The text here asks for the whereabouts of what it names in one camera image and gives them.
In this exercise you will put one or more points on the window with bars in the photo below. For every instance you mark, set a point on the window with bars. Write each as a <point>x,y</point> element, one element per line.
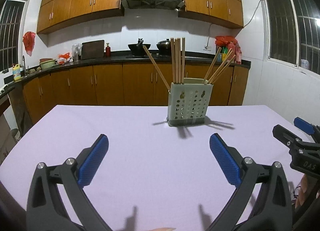
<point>293,33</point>
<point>12,23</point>

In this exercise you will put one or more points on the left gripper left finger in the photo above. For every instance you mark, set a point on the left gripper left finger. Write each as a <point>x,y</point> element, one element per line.
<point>79,174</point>

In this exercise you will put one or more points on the lower wooden kitchen cabinets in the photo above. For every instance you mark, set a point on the lower wooden kitchen cabinets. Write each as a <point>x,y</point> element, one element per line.
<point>115,81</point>

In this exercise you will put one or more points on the red sauce bottle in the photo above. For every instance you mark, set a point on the red sauce bottle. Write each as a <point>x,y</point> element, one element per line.
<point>108,50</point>

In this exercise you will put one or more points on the person's left hand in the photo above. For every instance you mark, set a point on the person's left hand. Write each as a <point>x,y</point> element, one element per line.
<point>164,229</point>

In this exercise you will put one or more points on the left window with bars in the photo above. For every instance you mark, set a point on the left window with bars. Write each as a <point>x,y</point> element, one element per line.
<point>12,23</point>

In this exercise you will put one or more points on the black wok with lid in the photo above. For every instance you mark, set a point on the black wok with lid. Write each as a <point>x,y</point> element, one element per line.
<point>164,47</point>

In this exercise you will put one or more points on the right leaning chopstick in holder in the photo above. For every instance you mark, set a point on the right leaning chopstick in holder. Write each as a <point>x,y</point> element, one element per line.
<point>225,64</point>

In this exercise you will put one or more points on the grey perforated utensil holder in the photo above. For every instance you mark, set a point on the grey perforated utensil holder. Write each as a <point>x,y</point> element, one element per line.
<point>188,102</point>

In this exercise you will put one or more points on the right window with bars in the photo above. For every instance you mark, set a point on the right window with bars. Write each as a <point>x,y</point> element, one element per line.
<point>293,33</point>

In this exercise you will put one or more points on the red plastic bag on wall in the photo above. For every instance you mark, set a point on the red plastic bag on wall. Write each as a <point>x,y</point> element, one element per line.
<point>29,42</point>

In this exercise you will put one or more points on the yellow detergent bottle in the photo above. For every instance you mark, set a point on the yellow detergent bottle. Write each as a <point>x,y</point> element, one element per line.
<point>16,72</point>

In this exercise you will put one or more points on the dark cutting board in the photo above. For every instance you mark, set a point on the dark cutting board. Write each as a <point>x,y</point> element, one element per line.
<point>92,50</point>

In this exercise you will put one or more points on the red bag on counter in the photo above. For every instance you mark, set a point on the red bag on counter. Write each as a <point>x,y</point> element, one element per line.
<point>226,43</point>

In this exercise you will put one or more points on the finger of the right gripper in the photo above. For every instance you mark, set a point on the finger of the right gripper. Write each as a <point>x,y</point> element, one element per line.
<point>289,139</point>
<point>308,128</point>

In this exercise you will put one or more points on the chopstick leaning left in holder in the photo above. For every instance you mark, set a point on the chopstick leaning left in holder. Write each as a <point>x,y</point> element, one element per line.
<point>157,68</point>

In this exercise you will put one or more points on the black wok left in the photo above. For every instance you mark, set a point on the black wok left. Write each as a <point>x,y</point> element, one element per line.
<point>137,49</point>

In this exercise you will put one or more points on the green bowl on counter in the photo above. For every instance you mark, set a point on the green bowl on counter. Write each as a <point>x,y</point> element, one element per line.
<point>47,63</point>

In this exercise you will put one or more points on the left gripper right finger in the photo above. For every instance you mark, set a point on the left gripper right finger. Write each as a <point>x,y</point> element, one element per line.
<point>244,176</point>

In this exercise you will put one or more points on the person's right hand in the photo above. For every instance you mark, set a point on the person's right hand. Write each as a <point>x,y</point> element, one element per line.
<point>306,185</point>

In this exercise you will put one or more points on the upright chopstick in holder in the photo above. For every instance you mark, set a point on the upright chopstick in holder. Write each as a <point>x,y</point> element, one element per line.
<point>172,44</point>

